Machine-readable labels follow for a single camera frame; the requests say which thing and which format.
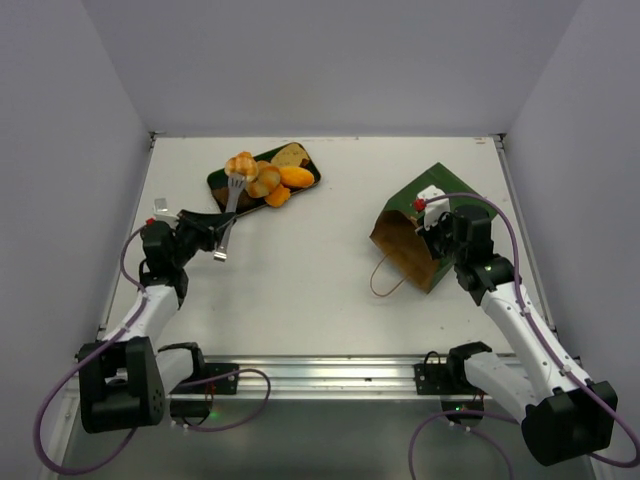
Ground metal tongs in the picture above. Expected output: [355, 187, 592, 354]
[212, 174, 249, 263]

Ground small pale fake bun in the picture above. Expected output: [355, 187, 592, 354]
[224, 151, 259, 182]

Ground pale twisted fake bread roll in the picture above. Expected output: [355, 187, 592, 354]
[245, 161, 281, 199]

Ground green brown paper bag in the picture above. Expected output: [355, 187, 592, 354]
[370, 163, 497, 294]

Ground brown sliced fake bread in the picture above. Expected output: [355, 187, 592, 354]
[270, 143, 310, 168]

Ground dark brown fake croissant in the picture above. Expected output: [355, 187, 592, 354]
[211, 187, 256, 214]

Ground long orange fake bread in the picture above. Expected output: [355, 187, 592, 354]
[265, 153, 291, 208]

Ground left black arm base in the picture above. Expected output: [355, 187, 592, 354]
[162, 342, 239, 395]

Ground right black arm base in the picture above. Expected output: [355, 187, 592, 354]
[413, 342, 492, 396]

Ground dark green tray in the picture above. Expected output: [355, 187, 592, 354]
[206, 142, 321, 216]

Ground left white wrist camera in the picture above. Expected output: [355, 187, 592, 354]
[145, 198, 179, 228]

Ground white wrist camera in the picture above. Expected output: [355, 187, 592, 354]
[145, 198, 179, 228]
[413, 185, 450, 228]

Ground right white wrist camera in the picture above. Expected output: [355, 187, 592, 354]
[413, 185, 450, 228]

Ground aluminium rail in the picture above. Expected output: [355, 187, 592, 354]
[175, 354, 442, 401]

